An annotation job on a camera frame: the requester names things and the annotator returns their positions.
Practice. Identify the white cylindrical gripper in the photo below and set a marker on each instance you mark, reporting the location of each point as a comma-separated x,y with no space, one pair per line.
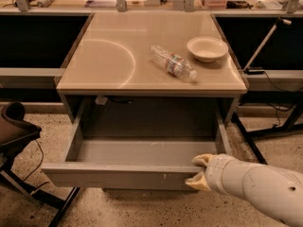
216,173

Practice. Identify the grey top drawer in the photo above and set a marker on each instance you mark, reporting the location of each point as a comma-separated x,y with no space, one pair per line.
146,144

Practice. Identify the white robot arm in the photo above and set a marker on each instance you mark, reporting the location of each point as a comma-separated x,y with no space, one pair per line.
276,192

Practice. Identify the black rolling stand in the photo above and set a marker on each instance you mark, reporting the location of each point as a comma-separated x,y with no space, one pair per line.
289,126

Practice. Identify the clear plastic water bottle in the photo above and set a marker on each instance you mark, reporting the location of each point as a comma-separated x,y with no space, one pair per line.
173,63

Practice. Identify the white pole with black base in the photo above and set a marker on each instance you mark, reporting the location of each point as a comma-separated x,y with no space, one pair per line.
279,21

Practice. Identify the white bowl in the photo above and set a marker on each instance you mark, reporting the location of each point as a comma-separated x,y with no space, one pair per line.
207,49

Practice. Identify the black device on shelf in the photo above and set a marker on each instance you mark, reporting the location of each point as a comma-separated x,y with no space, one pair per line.
238,4

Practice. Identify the black chair with stand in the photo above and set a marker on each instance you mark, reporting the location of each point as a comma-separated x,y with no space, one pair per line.
15,135

